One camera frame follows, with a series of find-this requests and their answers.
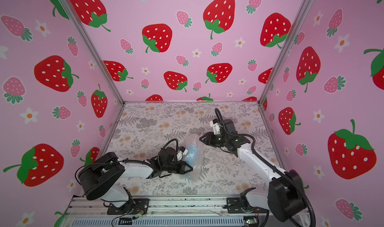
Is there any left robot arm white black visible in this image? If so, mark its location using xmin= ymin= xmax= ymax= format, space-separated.
xmin=77 ymin=147 xmax=194 ymax=209

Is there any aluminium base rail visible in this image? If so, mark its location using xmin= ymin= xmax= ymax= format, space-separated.
xmin=61 ymin=195 xmax=316 ymax=227

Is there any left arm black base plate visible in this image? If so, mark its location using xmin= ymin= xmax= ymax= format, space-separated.
xmin=107 ymin=198 xmax=150 ymax=215

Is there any clear bubble wrap sheet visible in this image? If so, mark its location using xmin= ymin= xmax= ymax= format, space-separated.
xmin=181 ymin=134 xmax=211 ymax=184

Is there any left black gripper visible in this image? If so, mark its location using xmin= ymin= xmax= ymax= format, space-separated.
xmin=162 ymin=161 xmax=194 ymax=175

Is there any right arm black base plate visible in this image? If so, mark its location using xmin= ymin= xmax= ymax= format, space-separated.
xmin=223 ymin=188 xmax=270 ymax=214

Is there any blue plastic wine glass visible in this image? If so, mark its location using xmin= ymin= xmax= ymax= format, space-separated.
xmin=184 ymin=145 xmax=199 ymax=167

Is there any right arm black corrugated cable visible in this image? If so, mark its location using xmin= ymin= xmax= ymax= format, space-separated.
xmin=214 ymin=108 xmax=317 ymax=227

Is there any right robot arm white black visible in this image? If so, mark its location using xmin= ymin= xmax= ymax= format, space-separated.
xmin=200 ymin=119 xmax=309 ymax=222

